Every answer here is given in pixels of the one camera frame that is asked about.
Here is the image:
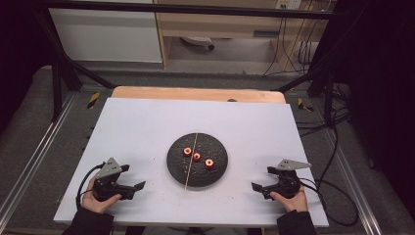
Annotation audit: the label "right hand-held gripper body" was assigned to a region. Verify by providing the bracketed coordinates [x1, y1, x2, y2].
[261, 159, 312, 200]

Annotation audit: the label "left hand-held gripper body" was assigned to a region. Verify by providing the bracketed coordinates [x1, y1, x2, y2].
[92, 157, 136, 203]

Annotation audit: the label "black round textured plate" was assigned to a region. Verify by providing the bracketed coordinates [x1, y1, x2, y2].
[166, 132, 229, 189]

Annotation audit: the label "thin wooden skewer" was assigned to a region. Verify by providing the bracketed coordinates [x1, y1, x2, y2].
[184, 131, 199, 191]

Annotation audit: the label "person's right hand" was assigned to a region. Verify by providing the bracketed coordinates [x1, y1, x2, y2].
[269, 185, 309, 213]

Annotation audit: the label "person's left hand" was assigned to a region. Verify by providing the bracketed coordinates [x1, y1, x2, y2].
[81, 175, 122, 214]

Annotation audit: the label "wooden table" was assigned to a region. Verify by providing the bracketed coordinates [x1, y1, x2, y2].
[111, 85, 287, 105]

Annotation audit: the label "white cabinet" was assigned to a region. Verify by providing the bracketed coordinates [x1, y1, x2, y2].
[48, 0, 163, 64]

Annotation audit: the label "dark curtain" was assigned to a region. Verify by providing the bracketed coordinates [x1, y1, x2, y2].
[0, 0, 54, 133]
[326, 0, 415, 216]

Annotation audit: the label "white caster foot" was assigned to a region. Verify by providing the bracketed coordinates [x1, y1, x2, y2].
[180, 36, 215, 51]

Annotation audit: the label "light wooden desk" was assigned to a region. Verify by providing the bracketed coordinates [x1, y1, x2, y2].
[153, 0, 327, 71]

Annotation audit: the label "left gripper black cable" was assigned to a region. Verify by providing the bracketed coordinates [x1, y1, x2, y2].
[75, 163, 106, 210]

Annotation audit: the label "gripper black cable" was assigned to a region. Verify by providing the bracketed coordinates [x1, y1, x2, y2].
[298, 177, 360, 227]
[75, 163, 106, 210]

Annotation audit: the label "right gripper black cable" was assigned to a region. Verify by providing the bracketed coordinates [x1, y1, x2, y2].
[298, 177, 360, 227]

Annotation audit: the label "aluminium floor rail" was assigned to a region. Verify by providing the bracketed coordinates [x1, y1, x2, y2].
[321, 130, 384, 235]
[0, 92, 78, 223]

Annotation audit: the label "black floor cables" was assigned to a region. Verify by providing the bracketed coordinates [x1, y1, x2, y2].
[295, 81, 352, 139]

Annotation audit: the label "hanging black cables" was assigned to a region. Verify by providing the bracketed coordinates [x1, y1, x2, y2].
[262, 16, 315, 78]

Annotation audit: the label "white wall socket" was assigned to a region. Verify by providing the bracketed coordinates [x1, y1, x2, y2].
[275, 0, 302, 10]

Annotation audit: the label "black metal frame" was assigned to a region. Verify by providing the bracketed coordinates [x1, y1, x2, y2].
[32, 0, 342, 122]

